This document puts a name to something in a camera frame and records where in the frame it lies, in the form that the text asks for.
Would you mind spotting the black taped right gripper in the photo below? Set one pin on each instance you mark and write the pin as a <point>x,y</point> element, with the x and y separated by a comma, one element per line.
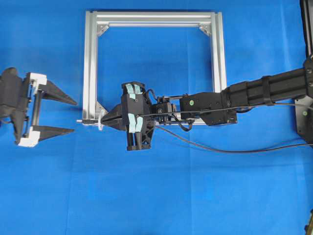
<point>113,119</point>

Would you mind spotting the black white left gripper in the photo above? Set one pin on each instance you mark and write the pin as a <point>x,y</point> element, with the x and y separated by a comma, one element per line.
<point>14,100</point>

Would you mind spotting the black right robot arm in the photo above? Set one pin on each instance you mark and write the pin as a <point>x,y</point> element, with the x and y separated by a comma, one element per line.
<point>222,108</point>

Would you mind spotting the white zip tie loop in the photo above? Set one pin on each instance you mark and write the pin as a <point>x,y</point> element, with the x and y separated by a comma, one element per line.
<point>99,124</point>

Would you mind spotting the yellow black object corner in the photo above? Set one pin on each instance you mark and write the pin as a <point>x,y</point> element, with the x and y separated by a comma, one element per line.
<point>309,226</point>

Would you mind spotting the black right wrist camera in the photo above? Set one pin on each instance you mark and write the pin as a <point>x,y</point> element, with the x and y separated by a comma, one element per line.
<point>133,106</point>

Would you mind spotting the silver aluminium extrusion frame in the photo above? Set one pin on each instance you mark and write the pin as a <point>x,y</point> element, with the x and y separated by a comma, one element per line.
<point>98,22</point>

